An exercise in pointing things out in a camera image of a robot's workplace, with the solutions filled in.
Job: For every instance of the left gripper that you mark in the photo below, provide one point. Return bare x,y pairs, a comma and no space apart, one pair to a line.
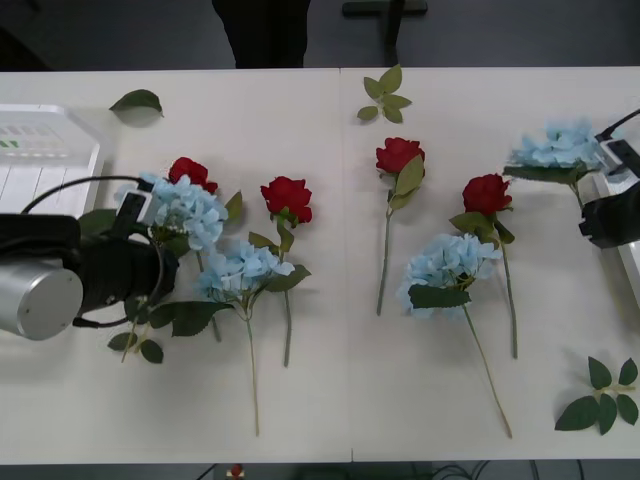
155,272

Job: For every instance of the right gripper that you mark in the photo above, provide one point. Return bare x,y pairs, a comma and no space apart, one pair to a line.
612,222

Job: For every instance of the pale blue artificial flower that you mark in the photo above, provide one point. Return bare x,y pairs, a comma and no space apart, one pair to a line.
240,267
560,145
192,210
450,262

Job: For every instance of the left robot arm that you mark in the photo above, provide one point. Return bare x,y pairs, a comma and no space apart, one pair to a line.
45,300

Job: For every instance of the red artificial rose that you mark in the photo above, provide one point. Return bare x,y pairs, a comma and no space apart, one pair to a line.
397,155
486,194
286,197
189,171

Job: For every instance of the single loose green leaf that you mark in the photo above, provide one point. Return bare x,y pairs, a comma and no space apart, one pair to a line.
136,101

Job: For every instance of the dark green leaf twig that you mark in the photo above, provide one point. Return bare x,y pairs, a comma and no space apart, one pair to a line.
580,412

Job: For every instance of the pale green leaf twig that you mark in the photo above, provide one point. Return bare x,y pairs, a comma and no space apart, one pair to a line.
387,85

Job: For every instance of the person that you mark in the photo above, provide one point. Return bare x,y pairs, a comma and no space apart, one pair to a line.
267,30

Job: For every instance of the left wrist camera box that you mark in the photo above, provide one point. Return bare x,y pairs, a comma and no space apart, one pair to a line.
134,207

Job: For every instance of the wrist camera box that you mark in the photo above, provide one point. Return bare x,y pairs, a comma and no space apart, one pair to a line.
134,207
620,152

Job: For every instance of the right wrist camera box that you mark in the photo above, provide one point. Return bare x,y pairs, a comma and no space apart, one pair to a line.
620,152

